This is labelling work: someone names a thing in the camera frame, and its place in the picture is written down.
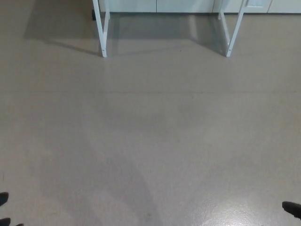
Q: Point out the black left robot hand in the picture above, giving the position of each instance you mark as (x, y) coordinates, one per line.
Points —
(3, 197)

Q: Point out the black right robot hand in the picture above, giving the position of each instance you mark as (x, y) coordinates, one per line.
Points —
(291, 208)

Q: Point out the white desk with metal legs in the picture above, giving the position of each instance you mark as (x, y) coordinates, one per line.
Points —
(102, 42)

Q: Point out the white cabinet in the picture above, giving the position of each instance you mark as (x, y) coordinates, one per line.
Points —
(183, 5)

